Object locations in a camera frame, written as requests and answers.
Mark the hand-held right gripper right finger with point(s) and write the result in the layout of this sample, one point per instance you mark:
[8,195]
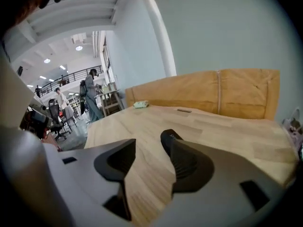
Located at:
[236,174]

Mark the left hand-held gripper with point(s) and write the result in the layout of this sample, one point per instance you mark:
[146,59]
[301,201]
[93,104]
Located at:
[38,116]

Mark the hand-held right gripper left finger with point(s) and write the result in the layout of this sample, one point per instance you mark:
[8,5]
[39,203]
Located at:
[82,174]

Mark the black zippered case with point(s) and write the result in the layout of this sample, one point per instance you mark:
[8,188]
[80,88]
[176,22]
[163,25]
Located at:
[166,137]

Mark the black office chair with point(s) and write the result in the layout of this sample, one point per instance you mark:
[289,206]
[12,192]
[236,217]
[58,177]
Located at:
[55,117]

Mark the grey office chair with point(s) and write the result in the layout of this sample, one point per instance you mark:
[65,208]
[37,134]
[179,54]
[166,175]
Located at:
[69,113]

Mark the black balcony railing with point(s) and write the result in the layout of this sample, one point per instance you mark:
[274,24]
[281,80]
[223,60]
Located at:
[71,77]

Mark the round ceiling light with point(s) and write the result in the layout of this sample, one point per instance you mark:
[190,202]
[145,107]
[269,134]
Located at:
[47,60]
[79,48]

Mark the white printed plastic bag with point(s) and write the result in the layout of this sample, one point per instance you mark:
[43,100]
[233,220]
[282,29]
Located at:
[293,126]

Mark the wooden rack table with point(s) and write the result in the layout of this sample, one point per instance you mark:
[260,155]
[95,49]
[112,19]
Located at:
[111,98]

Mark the green wet wipes packet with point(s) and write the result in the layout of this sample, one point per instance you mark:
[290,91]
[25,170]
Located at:
[140,104]

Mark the white round pipe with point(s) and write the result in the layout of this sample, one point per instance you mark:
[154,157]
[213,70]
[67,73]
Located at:
[163,44]

